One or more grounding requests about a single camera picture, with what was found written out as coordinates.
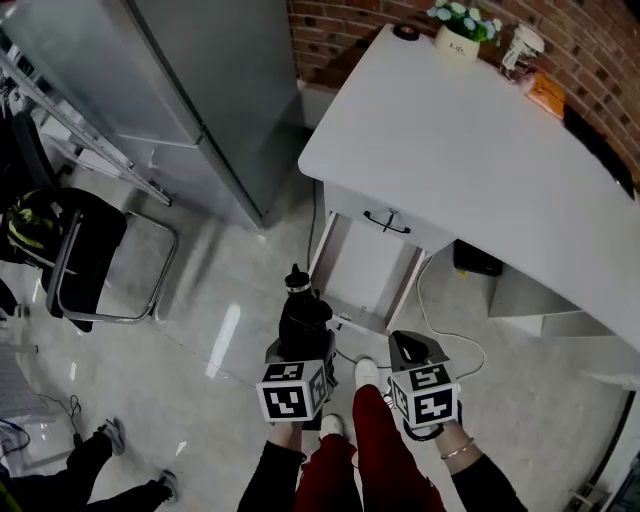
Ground grey floor cable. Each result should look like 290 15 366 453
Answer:
304 178 322 267

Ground person's white left shoe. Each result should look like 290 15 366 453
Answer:
318 412 346 442

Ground person's left forearm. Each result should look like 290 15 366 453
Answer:
236 421 307 512

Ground yellow green backpack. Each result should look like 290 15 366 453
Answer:
0 187 65 265

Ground black umbrella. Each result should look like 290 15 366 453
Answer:
276 262 336 362

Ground person's white right shoe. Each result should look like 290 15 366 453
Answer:
353 356 381 388

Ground person's white shoe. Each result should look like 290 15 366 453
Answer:
318 412 346 442
353 356 381 388

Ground clear cup with lid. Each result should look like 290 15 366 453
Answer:
499 23 546 85

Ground black cabinet door handle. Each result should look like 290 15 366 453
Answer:
362 209 413 236

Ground black office chair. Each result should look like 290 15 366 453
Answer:
8 111 181 335

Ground white pot with flowers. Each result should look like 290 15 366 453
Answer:
426 0 504 65

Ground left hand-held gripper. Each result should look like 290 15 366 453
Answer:
255 329 340 426

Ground person's red trousers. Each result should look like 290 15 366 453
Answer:
293 383 447 512

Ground person's right forearm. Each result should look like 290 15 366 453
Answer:
433 418 530 512

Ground white side table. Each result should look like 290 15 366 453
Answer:
0 343 52 472

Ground grey refrigerator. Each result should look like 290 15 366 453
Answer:
0 0 305 230

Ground thin metal bracelet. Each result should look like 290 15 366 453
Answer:
439 436 476 461

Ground metal floor stand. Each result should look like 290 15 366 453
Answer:
568 481 615 512

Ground black router box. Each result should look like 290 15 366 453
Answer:
451 237 506 279

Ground black keyboard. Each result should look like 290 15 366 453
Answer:
561 103 638 202

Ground white floor cable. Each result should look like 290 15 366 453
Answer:
379 253 488 384

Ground white desk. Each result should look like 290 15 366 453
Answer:
297 21 640 355

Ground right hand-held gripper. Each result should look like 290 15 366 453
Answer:
386 329 465 443

